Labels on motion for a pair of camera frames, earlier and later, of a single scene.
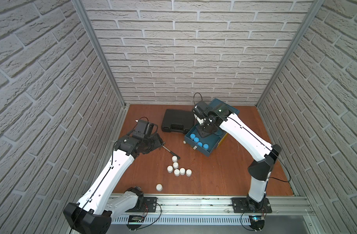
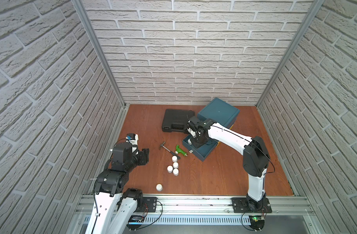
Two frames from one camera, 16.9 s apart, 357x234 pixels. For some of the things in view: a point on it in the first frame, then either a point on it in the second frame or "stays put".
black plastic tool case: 177,121 stays put
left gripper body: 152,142 → 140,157
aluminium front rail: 173,206 stays put
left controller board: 134,222 stays put
